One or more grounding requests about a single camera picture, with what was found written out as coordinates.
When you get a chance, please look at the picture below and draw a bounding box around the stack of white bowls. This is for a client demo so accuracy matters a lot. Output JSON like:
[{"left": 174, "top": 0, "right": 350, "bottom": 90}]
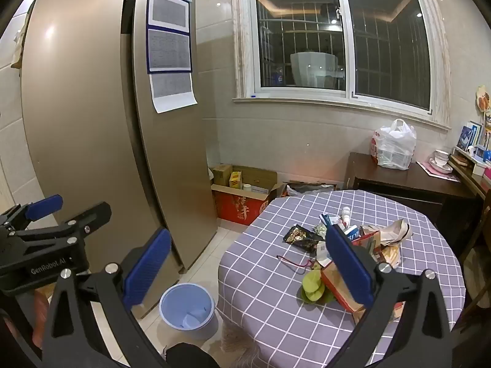
[{"left": 429, "top": 149, "right": 454, "bottom": 173}]

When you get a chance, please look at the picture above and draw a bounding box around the orange snack bag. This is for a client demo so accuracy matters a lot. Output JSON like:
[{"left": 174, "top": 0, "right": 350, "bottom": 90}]
[{"left": 378, "top": 245, "right": 401, "bottom": 269}]

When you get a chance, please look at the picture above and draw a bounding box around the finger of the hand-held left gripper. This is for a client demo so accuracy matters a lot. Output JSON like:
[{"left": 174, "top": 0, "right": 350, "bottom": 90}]
[
  {"left": 0, "top": 195, "right": 64, "bottom": 234},
  {"left": 8, "top": 201, "right": 113, "bottom": 254}
]

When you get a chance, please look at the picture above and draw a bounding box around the dark snack wrapper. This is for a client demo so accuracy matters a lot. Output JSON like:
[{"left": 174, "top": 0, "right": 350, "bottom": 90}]
[{"left": 283, "top": 224, "right": 325, "bottom": 254}]

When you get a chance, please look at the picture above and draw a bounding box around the open silver pouch bag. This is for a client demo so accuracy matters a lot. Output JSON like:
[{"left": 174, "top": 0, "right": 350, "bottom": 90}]
[{"left": 361, "top": 218, "right": 411, "bottom": 246}]

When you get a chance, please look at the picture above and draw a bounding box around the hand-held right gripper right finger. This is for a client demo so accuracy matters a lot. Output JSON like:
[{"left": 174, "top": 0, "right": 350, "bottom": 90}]
[{"left": 324, "top": 225, "right": 453, "bottom": 368}]

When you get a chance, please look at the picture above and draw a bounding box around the blue plastic bin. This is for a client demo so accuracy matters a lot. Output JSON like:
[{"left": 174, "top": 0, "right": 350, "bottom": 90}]
[{"left": 159, "top": 283, "right": 216, "bottom": 340}]

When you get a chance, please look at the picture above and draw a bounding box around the row of books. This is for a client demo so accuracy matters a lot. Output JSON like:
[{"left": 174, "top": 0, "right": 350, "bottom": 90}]
[{"left": 456, "top": 121, "right": 484, "bottom": 150}]

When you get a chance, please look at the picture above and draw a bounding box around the red cardboard box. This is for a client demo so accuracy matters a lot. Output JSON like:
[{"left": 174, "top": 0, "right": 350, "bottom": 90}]
[{"left": 210, "top": 165, "right": 286, "bottom": 227}]

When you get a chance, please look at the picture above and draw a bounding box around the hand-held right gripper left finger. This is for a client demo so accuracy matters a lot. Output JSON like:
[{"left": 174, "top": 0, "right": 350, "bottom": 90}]
[{"left": 40, "top": 227, "right": 173, "bottom": 368}]

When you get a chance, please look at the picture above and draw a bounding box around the red flat box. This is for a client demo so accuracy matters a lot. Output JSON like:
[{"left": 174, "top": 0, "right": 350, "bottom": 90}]
[{"left": 353, "top": 232, "right": 381, "bottom": 261}]

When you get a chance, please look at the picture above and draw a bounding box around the wooden chair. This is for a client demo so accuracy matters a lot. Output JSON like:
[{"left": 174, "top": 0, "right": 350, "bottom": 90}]
[{"left": 458, "top": 203, "right": 491, "bottom": 315}]

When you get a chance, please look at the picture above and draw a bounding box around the beige refrigerator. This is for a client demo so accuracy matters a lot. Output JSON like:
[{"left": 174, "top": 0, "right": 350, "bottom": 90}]
[{"left": 21, "top": 0, "right": 217, "bottom": 319}]

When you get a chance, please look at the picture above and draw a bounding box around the beige mop head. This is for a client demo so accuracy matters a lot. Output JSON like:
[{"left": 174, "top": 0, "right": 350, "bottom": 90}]
[{"left": 220, "top": 322, "right": 261, "bottom": 368}]

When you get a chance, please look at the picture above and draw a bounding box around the brown paper box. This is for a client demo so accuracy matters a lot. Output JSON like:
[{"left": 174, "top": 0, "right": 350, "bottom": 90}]
[{"left": 320, "top": 261, "right": 369, "bottom": 313}]

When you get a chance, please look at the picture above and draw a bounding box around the red string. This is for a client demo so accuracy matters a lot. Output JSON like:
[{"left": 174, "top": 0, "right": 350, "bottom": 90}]
[{"left": 276, "top": 255, "right": 315, "bottom": 271}]

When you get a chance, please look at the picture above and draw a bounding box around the blue-bordered printed sheet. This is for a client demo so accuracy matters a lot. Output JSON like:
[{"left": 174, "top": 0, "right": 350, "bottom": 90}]
[
  {"left": 148, "top": 0, "right": 191, "bottom": 33},
  {"left": 148, "top": 29, "right": 192, "bottom": 73}
]

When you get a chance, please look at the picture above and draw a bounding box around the purple checked tablecloth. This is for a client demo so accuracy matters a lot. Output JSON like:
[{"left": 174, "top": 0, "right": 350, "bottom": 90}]
[{"left": 218, "top": 189, "right": 466, "bottom": 368}]

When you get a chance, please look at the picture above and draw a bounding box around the white plastic bag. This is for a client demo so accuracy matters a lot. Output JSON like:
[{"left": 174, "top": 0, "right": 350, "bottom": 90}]
[{"left": 370, "top": 119, "right": 417, "bottom": 170}]

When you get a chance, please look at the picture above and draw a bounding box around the white-framed window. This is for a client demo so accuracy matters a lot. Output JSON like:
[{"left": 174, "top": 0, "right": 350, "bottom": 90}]
[{"left": 232, "top": 0, "right": 451, "bottom": 131}]

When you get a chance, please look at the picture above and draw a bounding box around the wooden shelf desk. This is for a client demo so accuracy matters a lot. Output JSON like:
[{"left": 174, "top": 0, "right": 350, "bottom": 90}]
[{"left": 447, "top": 148, "right": 491, "bottom": 200}]

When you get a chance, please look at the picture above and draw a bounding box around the colourful wall decoration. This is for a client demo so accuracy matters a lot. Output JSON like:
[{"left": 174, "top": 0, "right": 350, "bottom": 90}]
[{"left": 475, "top": 85, "right": 491, "bottom": 113}]

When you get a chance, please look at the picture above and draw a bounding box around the pink mat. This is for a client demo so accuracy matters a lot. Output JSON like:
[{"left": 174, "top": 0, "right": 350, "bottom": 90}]
[{"left": 416, "top": 160, "right": 461, "bottom": 182}]

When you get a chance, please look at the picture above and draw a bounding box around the brown small carton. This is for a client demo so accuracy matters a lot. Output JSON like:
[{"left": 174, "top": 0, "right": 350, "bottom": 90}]
[{"left": 213, "top": 164, "right": 233, "bottom": 186}]

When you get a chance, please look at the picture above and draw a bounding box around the white printed sheet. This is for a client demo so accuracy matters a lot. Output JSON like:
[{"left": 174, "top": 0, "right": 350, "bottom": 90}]
[{"left": 149, "top": 72, "right": 198, "bottom": 113}]

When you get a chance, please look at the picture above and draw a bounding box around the dark wooden desk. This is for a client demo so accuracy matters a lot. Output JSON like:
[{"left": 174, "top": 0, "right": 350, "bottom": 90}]
[{"left": 343, "top": 152, "right": 482, "bottom": 238}]

